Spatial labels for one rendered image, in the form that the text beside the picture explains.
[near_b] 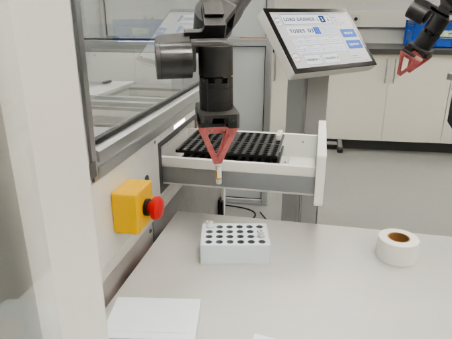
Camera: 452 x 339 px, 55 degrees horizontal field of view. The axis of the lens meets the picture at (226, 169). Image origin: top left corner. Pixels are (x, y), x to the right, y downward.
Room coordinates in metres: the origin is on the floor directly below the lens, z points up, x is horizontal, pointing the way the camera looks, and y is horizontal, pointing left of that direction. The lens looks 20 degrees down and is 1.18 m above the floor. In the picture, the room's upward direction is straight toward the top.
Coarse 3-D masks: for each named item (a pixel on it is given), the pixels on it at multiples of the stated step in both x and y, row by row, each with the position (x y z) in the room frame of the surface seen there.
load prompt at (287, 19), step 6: (282, 18) 1.86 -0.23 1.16; (288, 18) 1.88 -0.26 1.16; (294, 18) 1.90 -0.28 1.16; (300, 18) 1.92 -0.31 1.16; (306, 18) 1.94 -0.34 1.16; (312, 18) 1.96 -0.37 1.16; (318, 18) 1.99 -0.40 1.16; (324, 18) 2.01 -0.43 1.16; (288, 24) 1.85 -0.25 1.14; (294, 24) 1.87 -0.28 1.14
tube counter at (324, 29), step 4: (308, 28) 1.90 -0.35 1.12; (312, 28) 1.92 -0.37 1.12; (316, 28) 1.93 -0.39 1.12; (320, 28) 1.95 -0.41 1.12; (324, 28) 1.96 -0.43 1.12; (328, 28) 1.98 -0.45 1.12; (332, 28) 1.99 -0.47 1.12; (312, 32) 1.90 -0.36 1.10; (316, 32) 1.91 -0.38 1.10; (320, 32) 1.93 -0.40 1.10; (324, 32) 1.94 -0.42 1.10; (328, 32) 1.96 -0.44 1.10; (332, 32) 1.97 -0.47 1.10; (336, 32) 1.99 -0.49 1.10
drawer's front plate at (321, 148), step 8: (320, 120) 1.05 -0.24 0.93; (320, 128) 0.97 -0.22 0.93; (320, 136) 0.91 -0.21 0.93; (320, 144) 0.85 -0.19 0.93; (320, 152) 0.79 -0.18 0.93; (320, 160) 0.78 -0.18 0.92; (320, 168) 0.78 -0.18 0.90; (320, 176) 0.78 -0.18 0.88; (320, 184) 0.78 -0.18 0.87; (320, 192) 0.78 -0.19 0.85; (320, 200) 0.78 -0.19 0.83
